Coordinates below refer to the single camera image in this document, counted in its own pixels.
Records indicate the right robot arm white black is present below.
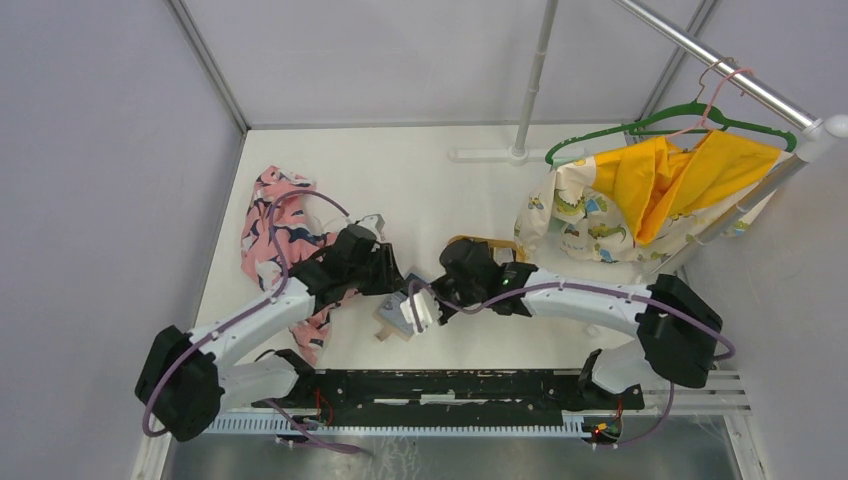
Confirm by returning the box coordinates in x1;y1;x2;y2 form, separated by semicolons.
402;237;729;408

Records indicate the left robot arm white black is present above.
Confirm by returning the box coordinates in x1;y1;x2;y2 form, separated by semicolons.
134;214;403;442

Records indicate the oval wooden card tray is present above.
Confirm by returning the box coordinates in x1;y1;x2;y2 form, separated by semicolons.
447;235;527;265

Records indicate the pink patterned garment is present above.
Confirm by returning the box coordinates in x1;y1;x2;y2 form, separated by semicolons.
239;165;362;367

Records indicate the white rack pole with base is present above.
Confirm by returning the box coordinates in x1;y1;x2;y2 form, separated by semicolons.
447;0;559;166

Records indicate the yellow dinosaur print garment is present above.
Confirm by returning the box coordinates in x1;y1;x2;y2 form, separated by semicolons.
514;130;790;263

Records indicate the green clothes hanger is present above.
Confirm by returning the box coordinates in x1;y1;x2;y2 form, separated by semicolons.
544;100;799;167

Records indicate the pink clothes hanger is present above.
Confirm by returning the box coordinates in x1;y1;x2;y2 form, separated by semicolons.
666;57;755;138

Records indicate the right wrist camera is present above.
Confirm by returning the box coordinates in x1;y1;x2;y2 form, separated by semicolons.
400;290;441;335

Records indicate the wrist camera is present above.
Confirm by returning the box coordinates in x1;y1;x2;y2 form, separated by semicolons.
356;214;386;243
400;290;441;335

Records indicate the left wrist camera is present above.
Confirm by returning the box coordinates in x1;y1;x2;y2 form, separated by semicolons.
356;214;386;243

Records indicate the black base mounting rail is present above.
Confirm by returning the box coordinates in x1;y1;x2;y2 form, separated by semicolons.
274;369;645;427

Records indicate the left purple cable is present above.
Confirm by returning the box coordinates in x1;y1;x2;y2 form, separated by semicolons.
141;189;366;457

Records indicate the purple cable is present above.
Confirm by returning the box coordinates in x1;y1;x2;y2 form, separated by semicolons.
141;189;366;457
406;278;738;450

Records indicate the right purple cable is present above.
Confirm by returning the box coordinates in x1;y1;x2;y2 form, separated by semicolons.
406;278;738;450

